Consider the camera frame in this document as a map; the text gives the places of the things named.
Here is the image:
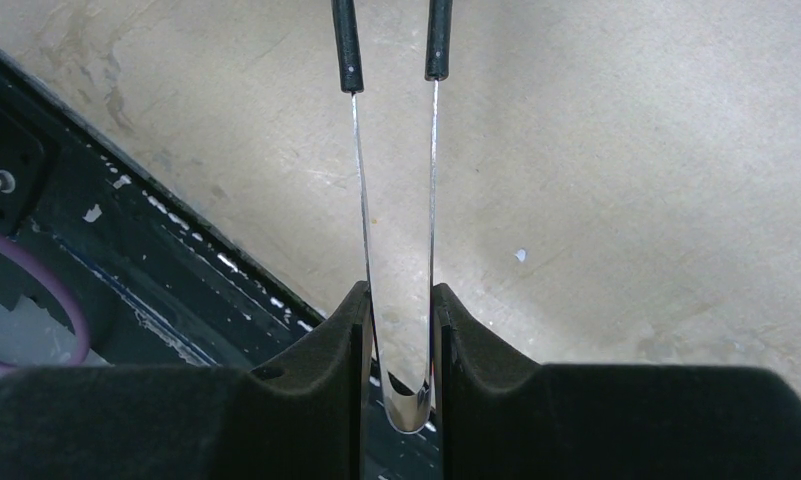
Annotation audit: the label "black metal tongs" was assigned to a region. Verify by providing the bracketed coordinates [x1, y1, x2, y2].
[331, 1, 453, 434]

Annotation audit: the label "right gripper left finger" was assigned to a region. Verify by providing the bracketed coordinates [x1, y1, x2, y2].
[0, 282, 371, 479]

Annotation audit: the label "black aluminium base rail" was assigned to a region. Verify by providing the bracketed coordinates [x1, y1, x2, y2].
[0, 55, 441, 479]

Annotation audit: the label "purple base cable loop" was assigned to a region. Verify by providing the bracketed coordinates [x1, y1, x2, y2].
[0, 223, 91, 370]

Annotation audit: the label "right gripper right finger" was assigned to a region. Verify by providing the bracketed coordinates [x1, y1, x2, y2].
[432, 284, 801, 479]

